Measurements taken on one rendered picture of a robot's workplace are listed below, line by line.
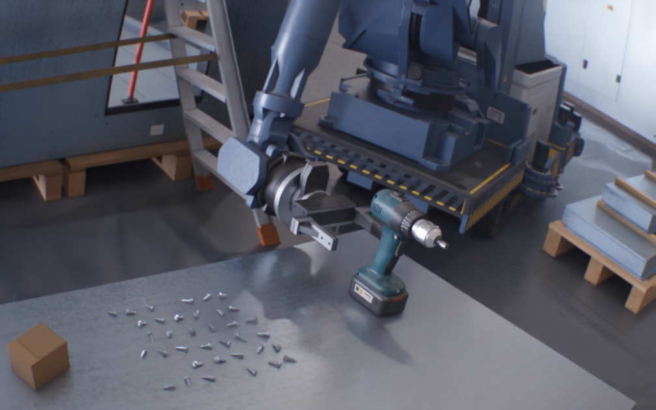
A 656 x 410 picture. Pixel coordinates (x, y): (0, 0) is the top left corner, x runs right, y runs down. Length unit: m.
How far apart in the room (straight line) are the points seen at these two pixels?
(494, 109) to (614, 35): 4.70
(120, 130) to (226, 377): 2.28
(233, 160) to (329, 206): 0.27
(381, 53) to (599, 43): 5.44
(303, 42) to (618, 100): 6.33
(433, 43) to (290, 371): 1.59
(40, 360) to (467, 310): 0.99
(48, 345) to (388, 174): 1.84
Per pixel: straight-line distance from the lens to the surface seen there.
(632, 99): 7.77
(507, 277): 3.34
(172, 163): 3.55
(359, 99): 2.85
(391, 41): 2.71
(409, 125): 2.77
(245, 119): 2.84
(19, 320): 1.33
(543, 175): 3.68
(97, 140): 3.37
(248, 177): 1.73
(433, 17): 2.54
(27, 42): 3.05
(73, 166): 3.25
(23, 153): 3.23
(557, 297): 3.32
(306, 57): 1.78
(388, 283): 1.52
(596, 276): 3.58
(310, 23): 1.78
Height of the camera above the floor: 1.44
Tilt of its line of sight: 24 degrees down
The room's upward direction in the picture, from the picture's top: 12 degrees clockwise
